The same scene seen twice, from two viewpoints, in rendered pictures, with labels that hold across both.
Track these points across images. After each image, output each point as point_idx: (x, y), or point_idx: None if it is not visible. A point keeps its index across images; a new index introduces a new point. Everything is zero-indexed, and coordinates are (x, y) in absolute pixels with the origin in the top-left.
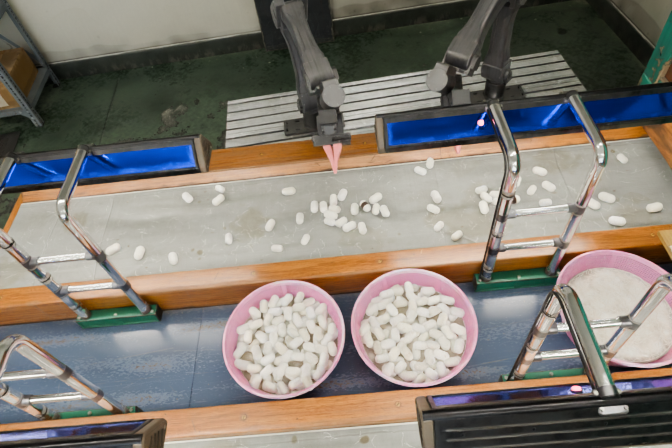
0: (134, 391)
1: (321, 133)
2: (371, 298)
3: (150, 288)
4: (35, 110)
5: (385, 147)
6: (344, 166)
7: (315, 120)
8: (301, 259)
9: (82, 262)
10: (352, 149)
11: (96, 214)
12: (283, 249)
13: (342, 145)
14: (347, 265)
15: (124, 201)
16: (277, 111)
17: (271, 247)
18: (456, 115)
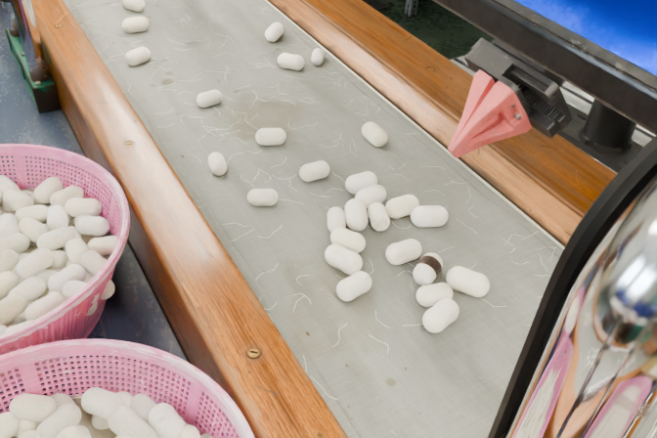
0: None
1: (501, 42)
2: (142, 389)
3: (59, 47)
4: None
5: None
6: (515, 196)
7: (602, 127)
8: (209, 212)
9: None
10: (571, 184)
11: None
12: (223, 177)
13: (535, 127)
14: (209, 285)
15: None
16: (578, 90)
17: (212, 153)
18: None
